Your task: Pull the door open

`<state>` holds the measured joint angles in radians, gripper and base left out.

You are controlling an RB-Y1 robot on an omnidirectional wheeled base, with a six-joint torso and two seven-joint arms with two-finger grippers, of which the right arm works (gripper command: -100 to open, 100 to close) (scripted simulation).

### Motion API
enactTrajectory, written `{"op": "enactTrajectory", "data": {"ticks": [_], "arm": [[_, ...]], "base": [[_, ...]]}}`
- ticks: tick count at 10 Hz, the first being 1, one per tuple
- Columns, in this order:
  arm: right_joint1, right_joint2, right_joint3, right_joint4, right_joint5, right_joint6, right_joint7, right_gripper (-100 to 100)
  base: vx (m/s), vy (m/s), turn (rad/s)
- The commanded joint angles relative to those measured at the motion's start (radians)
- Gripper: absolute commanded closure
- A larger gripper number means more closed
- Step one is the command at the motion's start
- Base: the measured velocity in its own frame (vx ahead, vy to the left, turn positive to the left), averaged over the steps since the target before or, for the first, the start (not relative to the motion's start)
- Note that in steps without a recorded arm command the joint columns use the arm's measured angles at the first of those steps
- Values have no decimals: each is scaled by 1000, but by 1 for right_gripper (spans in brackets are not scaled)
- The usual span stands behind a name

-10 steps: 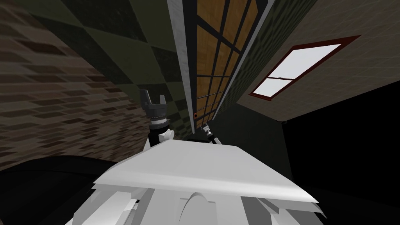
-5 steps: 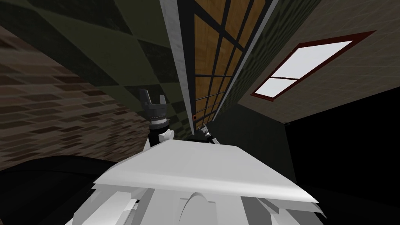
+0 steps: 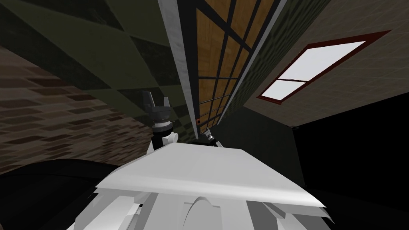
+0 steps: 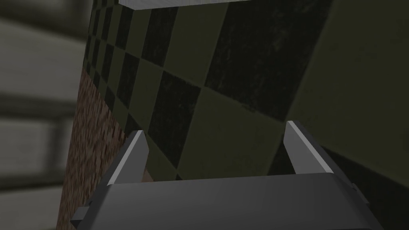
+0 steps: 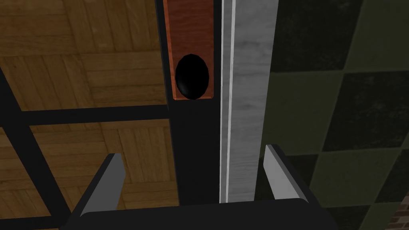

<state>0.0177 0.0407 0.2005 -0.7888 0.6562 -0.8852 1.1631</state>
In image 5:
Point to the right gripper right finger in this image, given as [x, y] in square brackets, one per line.
[281, 179]

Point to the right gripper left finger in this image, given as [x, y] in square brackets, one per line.
[107, 185]

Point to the black round door knob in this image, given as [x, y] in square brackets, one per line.
[192, 77]

